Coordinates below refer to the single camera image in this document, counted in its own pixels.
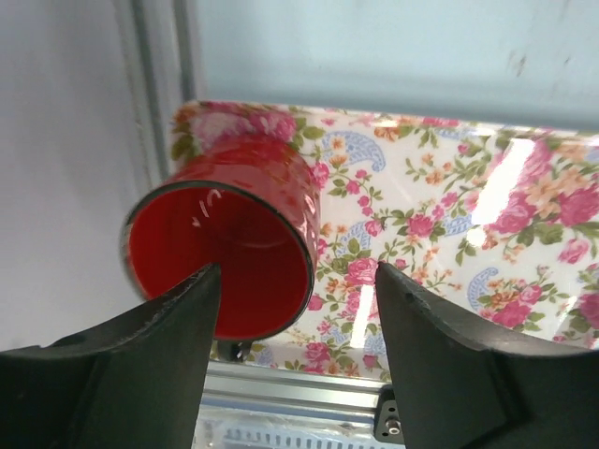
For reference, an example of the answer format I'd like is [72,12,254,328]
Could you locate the red mug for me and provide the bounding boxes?
[121,135,320,362]

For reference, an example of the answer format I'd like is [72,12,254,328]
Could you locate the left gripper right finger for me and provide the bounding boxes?
[375,263,598,448]

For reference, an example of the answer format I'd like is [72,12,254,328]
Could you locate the floral tray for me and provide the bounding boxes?
[170,100,598,381]

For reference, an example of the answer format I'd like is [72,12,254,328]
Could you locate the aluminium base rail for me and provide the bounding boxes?
[198,362,404,448]

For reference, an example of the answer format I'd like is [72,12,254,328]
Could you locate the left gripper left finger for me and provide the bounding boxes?
[1,265,221,448]

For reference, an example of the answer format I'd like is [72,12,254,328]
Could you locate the left aluminium frame post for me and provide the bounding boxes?
[112,1,206,193]

